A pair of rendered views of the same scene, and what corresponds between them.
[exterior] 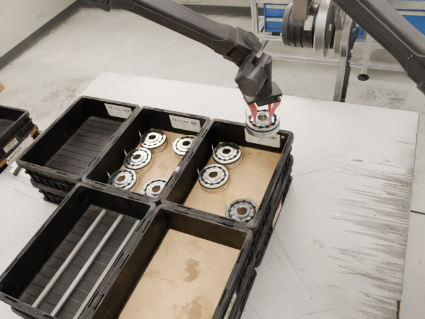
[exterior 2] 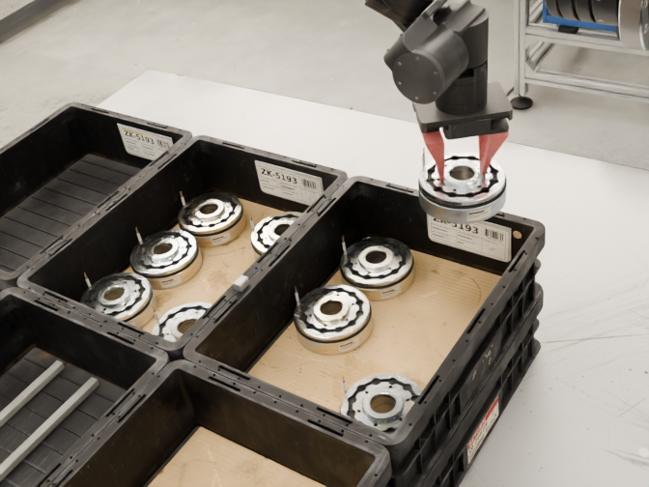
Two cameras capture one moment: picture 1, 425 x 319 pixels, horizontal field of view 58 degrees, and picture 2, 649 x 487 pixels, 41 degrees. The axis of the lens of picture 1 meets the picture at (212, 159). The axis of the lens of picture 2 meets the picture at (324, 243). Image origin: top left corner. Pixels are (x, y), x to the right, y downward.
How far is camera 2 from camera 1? 19 cm
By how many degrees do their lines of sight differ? 9
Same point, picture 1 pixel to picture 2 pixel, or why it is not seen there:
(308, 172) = (583, 338)
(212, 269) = not seen: outside the picture
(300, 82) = (616, 147)
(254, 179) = (434, 332)
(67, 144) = (22, 209)
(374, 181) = not seen: outside the picture
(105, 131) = (112, 187)
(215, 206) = (324, 386)
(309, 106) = (612, 183)
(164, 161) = (227, 268)
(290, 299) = not seen: outside the picture
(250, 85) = (419, 73)
